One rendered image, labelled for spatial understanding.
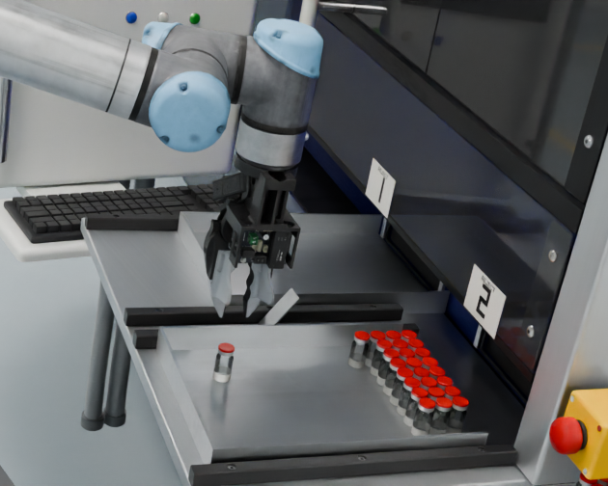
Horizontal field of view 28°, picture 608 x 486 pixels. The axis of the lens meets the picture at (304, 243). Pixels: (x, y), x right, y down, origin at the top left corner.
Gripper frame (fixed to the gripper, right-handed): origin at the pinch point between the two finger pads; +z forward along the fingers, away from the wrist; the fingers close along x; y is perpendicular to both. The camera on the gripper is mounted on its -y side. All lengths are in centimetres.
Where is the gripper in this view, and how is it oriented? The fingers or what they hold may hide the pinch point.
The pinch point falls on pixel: (233, 303)
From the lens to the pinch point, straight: 146.7
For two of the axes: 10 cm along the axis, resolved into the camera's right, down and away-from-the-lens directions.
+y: 3.3, 4.5, -8.3
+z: -1.9, 8.9, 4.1
